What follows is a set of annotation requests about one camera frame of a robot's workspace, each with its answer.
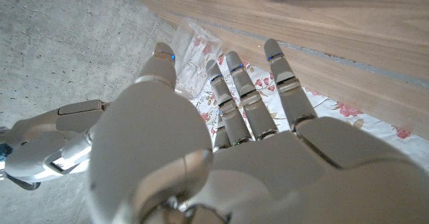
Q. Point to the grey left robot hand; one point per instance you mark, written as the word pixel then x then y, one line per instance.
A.
pixel 268 170

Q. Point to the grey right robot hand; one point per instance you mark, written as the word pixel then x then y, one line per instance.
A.
pixel 40 150

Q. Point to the clear bottle with white cap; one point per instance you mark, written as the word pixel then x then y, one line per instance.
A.
pixel 194 49

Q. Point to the floral rose backdrop cloth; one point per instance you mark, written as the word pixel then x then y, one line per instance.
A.
pixel 335 110

